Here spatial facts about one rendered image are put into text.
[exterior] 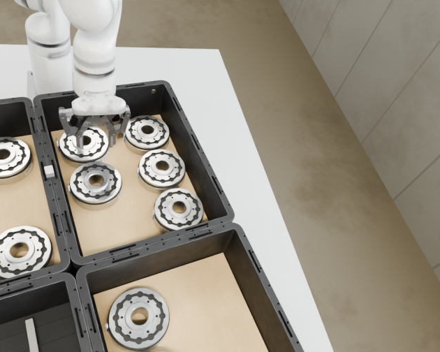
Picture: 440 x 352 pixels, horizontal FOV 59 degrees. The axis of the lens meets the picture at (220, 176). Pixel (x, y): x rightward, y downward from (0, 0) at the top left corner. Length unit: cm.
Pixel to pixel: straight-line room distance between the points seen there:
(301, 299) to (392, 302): 106
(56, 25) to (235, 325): 70
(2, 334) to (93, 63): 47
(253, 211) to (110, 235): 40
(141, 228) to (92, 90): 29
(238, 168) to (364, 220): 115
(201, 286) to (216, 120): 60
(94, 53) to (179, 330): 50
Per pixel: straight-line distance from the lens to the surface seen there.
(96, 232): 81
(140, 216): 83
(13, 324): 77
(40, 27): 97
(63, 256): 68
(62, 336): 74
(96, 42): 71
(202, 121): 120
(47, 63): 101
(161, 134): 92
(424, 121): 214
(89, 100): 72
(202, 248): 75
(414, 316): 204
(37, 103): 89
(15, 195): 88
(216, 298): 77
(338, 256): 196
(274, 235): 102
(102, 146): 90
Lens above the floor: 155
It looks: 52 degrees down
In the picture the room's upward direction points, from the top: 20 degrees clockwise
